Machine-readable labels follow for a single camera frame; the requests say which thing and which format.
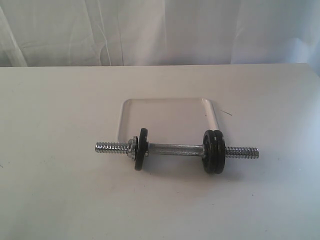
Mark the black end weight plate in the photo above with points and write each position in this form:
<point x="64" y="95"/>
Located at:
<point x="141" y="150"/>

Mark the white curtain backdrop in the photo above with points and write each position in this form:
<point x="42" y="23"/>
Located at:
<point x="158" y="32"/>

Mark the white plastic tray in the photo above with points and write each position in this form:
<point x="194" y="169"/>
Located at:
<point x="168" y="120"/>

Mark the silver metal hex nut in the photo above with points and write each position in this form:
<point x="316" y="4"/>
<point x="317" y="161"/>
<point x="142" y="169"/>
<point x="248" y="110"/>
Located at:
<point x="132" y="147"/>

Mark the chrome threaded dumbbell bar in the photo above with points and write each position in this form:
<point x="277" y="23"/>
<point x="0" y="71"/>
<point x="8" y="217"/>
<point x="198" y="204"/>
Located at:
<point x="177" y="150"/>

